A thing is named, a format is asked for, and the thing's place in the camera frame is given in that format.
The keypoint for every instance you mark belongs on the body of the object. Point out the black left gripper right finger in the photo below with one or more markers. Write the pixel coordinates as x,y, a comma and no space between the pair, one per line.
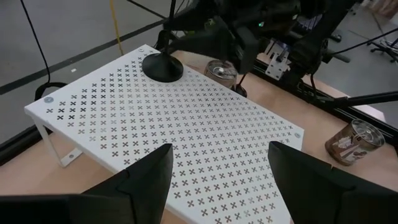
326,199

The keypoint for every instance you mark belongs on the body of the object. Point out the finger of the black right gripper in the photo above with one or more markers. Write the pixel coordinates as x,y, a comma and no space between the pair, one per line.
211,43
202,20

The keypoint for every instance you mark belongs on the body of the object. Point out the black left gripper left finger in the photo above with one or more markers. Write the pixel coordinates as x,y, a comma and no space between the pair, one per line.
140,193

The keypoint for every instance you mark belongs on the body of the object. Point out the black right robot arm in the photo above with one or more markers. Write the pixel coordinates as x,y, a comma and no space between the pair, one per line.
317,37

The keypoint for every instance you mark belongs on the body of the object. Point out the backlit computer keyboard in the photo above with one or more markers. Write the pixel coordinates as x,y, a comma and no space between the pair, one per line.
308,23

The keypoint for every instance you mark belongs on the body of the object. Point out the white perforated metal shelf riser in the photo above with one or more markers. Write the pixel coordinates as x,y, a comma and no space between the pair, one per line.
199,133

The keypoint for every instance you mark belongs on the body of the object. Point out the black office chair base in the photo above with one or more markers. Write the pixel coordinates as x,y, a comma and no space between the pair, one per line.
384,46

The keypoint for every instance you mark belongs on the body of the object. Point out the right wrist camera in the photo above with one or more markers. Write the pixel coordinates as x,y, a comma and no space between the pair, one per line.
247,53

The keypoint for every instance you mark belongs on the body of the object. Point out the silver metal bracket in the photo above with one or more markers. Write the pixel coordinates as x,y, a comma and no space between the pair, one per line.
277,67

